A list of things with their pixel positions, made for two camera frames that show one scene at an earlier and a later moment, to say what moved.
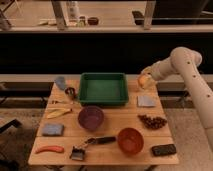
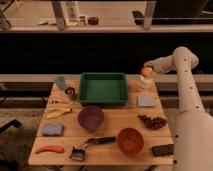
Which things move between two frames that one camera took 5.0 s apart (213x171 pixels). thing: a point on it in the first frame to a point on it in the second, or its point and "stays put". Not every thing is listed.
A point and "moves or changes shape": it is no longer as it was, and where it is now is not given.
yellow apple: [143, 81] moves or changes shape
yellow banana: [58, 112] stays put
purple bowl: [91, 117] stays put
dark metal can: [71, 92] stays put
